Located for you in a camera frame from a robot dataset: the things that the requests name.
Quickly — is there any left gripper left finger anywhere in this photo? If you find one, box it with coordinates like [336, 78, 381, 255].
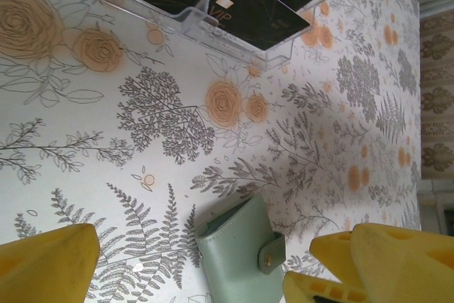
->
[0, 223, 100, 303]

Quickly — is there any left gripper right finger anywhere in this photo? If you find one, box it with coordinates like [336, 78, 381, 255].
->
[349, 223, 454, 303]

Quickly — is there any green leather card holder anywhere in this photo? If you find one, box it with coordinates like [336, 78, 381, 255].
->
[195, 194, 287, 303]

